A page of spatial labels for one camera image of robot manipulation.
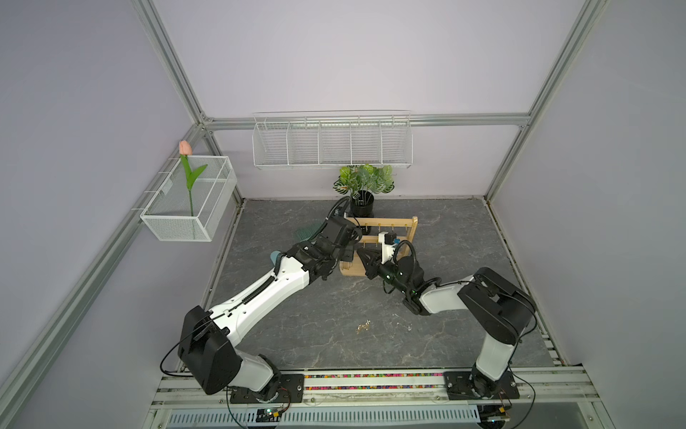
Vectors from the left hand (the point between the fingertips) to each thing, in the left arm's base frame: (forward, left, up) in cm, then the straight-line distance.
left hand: (344, 242), depth 79 cm
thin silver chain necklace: (-17, -17, -22) cm, 32 cm away
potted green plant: (+24, -8, +2) cm, 26 cm away
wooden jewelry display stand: (-9, -2, +3) cm, 10 cm away
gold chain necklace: (-18, -5, -22) cm, 29 cm away
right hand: (+1, -4, -5) cm, 7 cm away
